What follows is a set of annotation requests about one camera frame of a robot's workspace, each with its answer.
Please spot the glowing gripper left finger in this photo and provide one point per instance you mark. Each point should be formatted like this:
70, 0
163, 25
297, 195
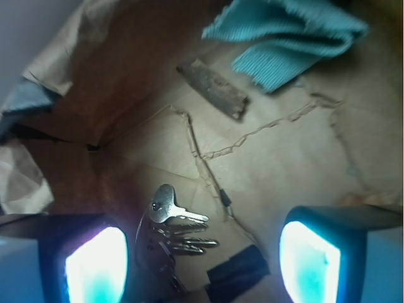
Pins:
62, 258

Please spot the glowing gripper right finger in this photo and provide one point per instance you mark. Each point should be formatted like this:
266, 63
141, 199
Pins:
343, 253

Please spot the brown paper bag bin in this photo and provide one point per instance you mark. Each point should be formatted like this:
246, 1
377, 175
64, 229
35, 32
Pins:
130, 123

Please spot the dark wood bark piece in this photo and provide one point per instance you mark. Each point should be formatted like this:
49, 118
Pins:
214, 88

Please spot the teal folded cloth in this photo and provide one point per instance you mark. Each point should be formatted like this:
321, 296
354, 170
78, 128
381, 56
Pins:
288, 37

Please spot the silver key bunch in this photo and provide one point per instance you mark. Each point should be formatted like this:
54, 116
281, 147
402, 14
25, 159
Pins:
164, 233

